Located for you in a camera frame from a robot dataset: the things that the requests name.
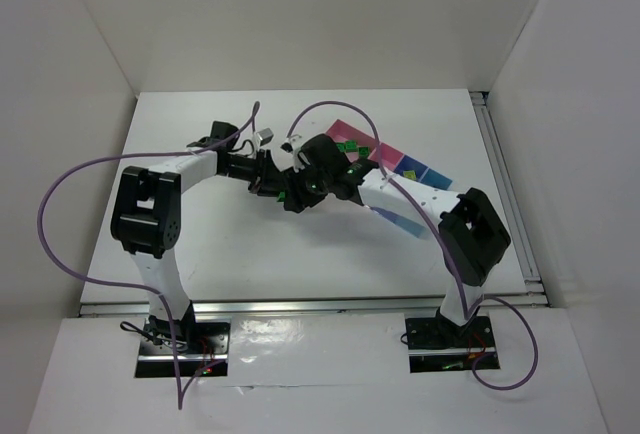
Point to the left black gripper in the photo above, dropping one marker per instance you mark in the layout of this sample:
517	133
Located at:
263	174

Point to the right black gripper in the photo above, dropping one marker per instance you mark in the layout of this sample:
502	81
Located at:
304	169

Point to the green lego brick half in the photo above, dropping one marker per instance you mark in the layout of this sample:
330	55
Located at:
363	152

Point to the lime 2x2 lego brick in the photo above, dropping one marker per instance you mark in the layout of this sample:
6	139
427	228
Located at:
410	174

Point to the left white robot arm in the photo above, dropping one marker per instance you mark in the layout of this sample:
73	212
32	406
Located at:
148	211

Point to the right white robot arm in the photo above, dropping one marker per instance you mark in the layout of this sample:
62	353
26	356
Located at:
466	226

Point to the large pink bin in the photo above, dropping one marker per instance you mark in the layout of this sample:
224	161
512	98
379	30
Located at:
341	131

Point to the small pink bin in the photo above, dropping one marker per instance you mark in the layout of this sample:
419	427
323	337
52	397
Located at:
388	157

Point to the purple bin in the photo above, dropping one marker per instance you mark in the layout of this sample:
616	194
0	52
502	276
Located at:
410	164

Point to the light blue bin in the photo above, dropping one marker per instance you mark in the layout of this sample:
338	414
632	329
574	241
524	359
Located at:
436	180

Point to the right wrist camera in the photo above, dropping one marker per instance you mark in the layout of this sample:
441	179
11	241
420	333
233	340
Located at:
292	144

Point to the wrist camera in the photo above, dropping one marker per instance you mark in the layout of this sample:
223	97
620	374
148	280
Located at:
292	144
263	137

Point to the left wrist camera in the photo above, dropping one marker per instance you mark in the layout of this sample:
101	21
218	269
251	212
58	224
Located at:
263	137

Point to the aluminium rail front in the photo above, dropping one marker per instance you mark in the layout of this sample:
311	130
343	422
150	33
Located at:
273	307

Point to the aluminium rail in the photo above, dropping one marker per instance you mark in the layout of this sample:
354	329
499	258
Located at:
273	307
535	290

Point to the aluminium rail right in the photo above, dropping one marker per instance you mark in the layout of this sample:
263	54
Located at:
535	290

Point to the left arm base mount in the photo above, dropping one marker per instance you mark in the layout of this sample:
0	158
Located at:
208	352

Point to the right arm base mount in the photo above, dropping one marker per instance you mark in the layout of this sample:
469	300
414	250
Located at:
430	351

